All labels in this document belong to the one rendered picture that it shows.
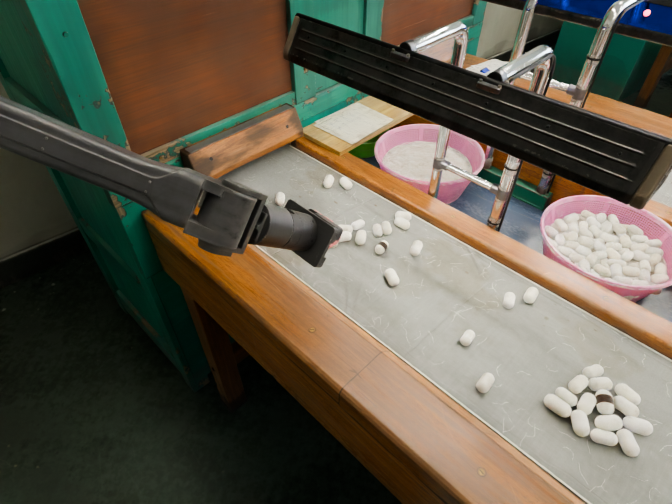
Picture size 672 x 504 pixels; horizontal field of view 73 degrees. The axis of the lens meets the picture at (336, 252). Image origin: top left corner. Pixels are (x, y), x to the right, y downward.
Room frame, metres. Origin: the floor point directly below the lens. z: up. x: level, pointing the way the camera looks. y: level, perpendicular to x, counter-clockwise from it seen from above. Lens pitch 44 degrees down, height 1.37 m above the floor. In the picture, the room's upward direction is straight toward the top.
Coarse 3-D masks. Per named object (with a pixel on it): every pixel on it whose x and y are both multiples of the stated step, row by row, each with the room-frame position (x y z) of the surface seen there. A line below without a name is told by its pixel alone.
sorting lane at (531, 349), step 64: (320, 192) 0.84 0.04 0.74; (384, 256) 0.63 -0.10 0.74; (448, 256) 0.63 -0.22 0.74; (384, 320) 0.47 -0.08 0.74; (448, 320) 0.47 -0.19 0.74; (512, 320) 0.47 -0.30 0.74; (576, 320) 0.47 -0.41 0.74; (448, 384) 0.35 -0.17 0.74; (512, 384) 0.35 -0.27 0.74; (640, 384) 0.35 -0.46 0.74; (576, 448) 0.26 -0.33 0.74; (640, 448) 0.26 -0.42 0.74
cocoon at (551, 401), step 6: (546, 396) 0.32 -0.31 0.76; (552, 396) 0.32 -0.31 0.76; (546, 402) 0.32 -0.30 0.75; (552, 402) 0.31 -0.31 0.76; (558, 402) 0.31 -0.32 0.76; (564, 402) 0.31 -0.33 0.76; (552, 408) 0.31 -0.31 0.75; (558, 408) 0.30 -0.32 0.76; (564, 408) 0.30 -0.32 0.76; (570, 408) 0.30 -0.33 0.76; (558, 414) 0.30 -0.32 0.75; (564, 414) 0.30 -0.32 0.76; (570, 414) 0.30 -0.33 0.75
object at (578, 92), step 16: (528, 0) 0.98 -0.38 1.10; (624, 0) 0.90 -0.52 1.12; (640, 0) 0.93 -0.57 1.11; (528, 16) 0.97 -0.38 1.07; (608, 16) 0.87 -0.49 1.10; (528, 32) 0.97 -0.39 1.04; (608, 32) 0.86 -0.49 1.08; (592, 48) 0.87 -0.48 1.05; (592, 64) 0.86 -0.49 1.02; (528, 80) 0.95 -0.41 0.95; (592, 80) 0.86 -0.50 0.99; (576, 96) 0.87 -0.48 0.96; (480, 176) 0.97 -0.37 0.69; (496, 176) 0.94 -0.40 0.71; (544, 176) 0.87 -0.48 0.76; (528, 192) 0.88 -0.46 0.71; (544, 192) 0.86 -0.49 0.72; (544, 208) 0.85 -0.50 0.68
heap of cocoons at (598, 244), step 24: (576, 216) 0.75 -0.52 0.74; (600, 216) 0.75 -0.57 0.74; (552, 240) 0.67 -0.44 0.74; (576, 240) 0.69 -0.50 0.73; (600, 240) 0.68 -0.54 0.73; (624, 240) 0.67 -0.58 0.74; (648, 240) 0.67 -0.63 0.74; (576, 264) 0.62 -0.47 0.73; (600, 264) 0.62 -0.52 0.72; (624, 264) 0.60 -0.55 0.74; (648, 264) 0.60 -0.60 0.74
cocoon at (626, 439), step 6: (618, 432) 0.27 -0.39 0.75; (624, 432) 0.27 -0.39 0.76; (630, 432) 0.27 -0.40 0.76; (618, 438) 0.26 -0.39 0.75; (624, 438) 0.26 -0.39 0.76; (630, 438) 0.26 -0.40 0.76; (624, 444) 0.25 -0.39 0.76; (630, 444) 0.25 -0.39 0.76; (636, 444) 0.25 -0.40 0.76; (624, 450) 0.25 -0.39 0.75; (630, 450) 0.25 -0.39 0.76; (636, 450) 0.25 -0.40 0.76; (630, 456) 0.24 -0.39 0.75
